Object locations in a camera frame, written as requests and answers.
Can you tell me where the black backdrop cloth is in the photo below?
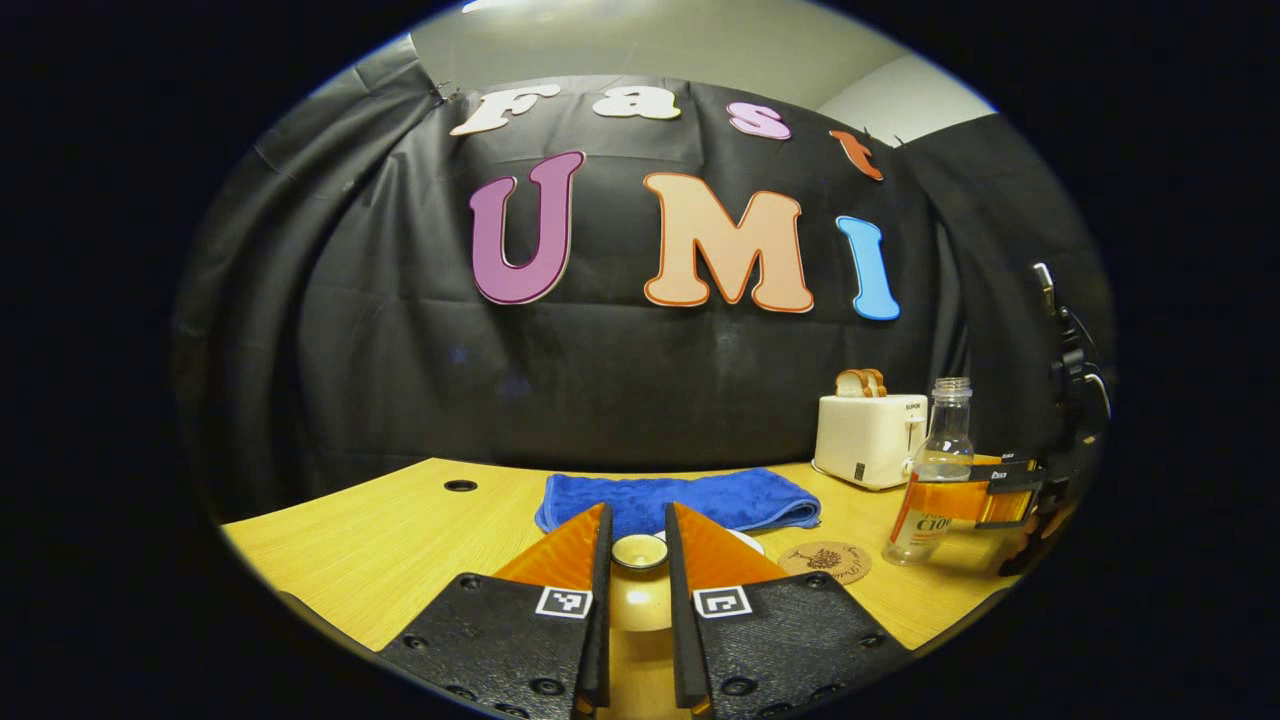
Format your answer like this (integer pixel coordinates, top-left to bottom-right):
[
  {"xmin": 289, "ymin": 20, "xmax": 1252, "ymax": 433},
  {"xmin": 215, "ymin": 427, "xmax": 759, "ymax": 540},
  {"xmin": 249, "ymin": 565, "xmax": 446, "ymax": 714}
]
[{"xmin": 172, "ymin": 35, "xmax": 1116, "ymax": 521}]

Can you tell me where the blue towel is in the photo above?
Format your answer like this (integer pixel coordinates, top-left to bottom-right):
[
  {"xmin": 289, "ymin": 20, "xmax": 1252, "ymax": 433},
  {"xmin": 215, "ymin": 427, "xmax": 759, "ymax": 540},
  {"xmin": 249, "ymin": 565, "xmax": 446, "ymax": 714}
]
[{"xmin": 534, "ymin": 467, "xmax": 823, "ymax": 542}]

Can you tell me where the round wooden coaster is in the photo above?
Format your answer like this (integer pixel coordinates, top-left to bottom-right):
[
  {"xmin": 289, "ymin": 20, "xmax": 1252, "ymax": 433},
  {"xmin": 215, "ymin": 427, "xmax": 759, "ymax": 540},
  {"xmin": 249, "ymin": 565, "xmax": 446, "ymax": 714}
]
[{"xmin": 777, "ymin": 541, "xmax": 873, "ymax": 587}]

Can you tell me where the cream toaster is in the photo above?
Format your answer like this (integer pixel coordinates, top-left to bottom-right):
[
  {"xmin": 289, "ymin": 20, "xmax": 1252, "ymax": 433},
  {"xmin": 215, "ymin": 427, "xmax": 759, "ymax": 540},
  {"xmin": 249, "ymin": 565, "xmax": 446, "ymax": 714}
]
[{"xmin": 812, "ymin": 392, "xmax": 930, "ymax": 492}]

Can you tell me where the clear glass water bottle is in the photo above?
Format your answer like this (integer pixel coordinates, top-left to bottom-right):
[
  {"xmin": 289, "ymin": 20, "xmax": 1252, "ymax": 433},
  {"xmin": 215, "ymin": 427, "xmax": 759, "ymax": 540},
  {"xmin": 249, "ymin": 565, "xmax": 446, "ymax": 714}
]
[{"xmin": 882, "ymin": 377, "xmax": 976, "ymax": 567}]

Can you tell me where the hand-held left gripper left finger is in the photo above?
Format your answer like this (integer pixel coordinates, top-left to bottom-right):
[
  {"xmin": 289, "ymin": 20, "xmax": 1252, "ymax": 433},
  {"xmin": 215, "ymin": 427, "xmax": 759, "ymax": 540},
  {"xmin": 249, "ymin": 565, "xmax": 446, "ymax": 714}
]
[{"xmin": 378, "ymin": 502, "xmax": 614, "ymax": 719}]

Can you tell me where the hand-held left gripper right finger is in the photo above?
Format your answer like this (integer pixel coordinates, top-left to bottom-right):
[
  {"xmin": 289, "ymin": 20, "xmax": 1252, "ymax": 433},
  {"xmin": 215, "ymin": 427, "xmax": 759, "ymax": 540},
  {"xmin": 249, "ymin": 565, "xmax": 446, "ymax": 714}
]
[{"xmin": 664, "ymin": 502, "xmax": 913, "ymax": 719}]

